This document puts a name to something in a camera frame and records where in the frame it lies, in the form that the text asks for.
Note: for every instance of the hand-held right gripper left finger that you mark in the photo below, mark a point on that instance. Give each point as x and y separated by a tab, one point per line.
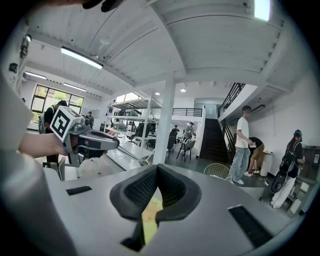
130	197

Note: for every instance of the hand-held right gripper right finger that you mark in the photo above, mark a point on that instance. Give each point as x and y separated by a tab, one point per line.
180	195

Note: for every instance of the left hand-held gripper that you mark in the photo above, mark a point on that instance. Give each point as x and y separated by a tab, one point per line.
61	122

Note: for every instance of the person's left forearm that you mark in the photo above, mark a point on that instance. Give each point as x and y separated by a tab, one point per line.
40	145

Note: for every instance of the black-framed window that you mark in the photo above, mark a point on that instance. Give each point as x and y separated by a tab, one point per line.
60	96

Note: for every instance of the long ceiling light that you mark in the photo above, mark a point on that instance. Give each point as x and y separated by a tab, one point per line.
35	75
74	86
81	57

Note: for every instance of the person's white printed shirt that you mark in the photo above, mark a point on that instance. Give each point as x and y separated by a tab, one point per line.
12	120

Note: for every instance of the grey chair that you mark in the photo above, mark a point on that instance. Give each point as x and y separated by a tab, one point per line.
187	146

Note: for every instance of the dark staircase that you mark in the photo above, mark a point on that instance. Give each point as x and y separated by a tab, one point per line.
212	140

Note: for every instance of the white metal shelving rack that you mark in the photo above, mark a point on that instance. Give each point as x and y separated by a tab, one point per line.
135	103

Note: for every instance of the white pillar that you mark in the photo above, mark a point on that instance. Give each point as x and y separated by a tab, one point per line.
165	120

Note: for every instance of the black balcony railing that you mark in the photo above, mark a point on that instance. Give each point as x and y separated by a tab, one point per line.
186	112

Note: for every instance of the white cylindrical bin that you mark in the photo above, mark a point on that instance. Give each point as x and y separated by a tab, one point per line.
266	162

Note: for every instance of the black stair railing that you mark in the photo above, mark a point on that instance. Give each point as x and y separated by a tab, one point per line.
231	97

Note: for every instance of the brown cabinet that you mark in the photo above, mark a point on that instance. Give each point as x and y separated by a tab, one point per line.
312	160

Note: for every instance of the wide ceiling light panel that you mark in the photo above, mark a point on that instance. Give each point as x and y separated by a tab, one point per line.
262	10

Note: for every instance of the black head-worn camera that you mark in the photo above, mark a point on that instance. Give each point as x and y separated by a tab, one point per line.
112	5

